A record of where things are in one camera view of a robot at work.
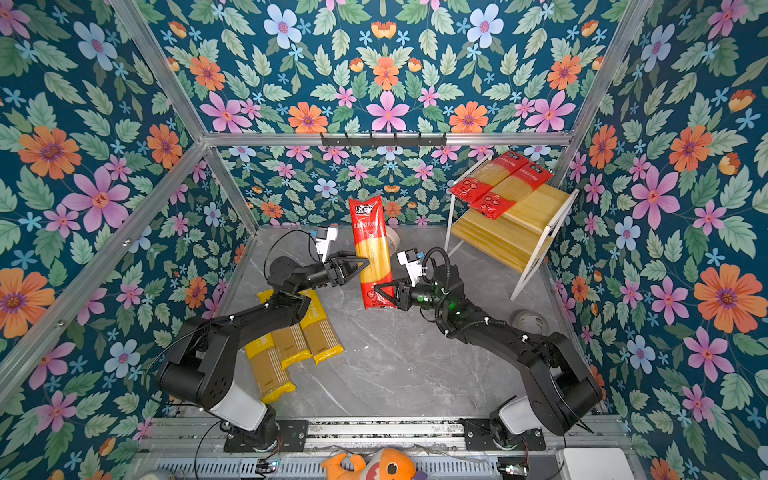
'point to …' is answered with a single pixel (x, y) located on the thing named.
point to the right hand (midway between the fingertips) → (378, 286)
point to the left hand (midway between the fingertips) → (367, 259)
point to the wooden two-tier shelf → (506, 209)
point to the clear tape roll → (531, 321)
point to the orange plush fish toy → (383, 464)
